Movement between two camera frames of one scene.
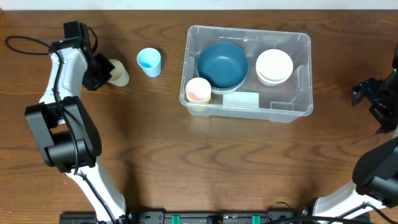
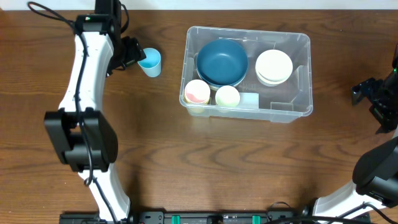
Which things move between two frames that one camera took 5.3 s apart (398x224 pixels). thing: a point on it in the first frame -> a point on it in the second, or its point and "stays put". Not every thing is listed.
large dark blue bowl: (232, 88) -> (219, 75)
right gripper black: (369, 92) stays put
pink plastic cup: (198, 89) stays put
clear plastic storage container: (247, 73) stays put
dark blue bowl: (224, 65) stays put
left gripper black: (99, 72) -> (134, 52)
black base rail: (297, 216) stays put
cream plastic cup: (119, 75) -> (227, 96)
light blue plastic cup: (149, 60) stays put
